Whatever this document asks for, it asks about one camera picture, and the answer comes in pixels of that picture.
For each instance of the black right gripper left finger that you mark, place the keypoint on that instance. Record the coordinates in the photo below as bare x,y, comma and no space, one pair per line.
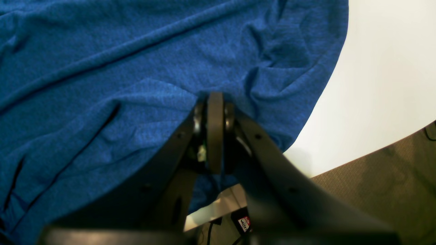
150,207

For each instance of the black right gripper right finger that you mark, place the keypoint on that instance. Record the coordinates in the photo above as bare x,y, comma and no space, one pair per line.
286,207

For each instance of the blue t-shirt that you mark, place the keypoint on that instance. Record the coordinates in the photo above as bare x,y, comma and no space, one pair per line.
91,89

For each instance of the black box with name sticker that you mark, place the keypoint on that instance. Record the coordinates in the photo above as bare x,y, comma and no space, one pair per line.
241,220

